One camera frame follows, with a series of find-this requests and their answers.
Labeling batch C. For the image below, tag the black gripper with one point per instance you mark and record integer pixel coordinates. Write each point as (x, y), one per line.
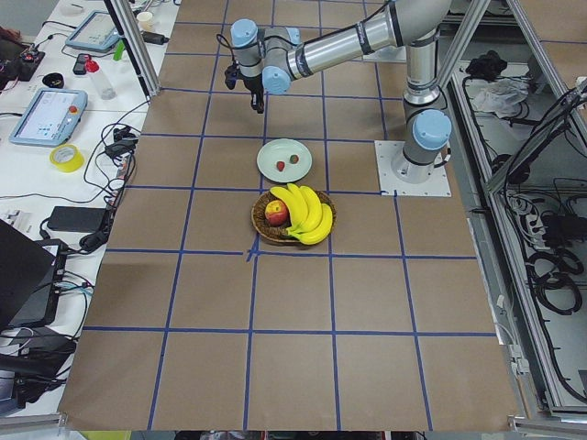
(252, 85)

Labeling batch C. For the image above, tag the brown wicker basket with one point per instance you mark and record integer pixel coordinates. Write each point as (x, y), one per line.
(274, 233)

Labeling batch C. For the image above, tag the black power adapter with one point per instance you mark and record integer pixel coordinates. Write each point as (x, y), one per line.
(76, 219)

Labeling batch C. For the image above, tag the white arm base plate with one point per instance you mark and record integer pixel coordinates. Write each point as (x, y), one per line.
(399, 177)
(387, 54)

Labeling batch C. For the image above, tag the yellow banana bunch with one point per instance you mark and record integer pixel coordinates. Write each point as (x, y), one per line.
(311, 219)

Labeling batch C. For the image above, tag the yellow tape roll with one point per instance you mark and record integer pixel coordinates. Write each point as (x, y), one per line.
(66, 158)

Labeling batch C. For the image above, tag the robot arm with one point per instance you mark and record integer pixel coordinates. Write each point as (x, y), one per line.
(269, 59)

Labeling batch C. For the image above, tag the clear bottle red cap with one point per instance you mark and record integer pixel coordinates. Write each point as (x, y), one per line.
(99, 79)

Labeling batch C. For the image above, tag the black laptop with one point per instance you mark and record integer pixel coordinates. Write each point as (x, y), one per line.
(30, 273)

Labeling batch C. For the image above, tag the aluminium frame post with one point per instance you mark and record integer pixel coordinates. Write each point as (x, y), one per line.
(128, 31)

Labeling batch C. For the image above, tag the light green plate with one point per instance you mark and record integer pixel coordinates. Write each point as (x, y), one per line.
(280, 150)

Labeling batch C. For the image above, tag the white paper cup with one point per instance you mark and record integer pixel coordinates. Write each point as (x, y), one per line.
(146, 21)

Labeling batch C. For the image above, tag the teach pendant tablet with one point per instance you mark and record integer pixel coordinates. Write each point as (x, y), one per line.
(97, 33)
(50, 118)

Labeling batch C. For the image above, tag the red apple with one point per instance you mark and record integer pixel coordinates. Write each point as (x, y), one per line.
(276, 213)

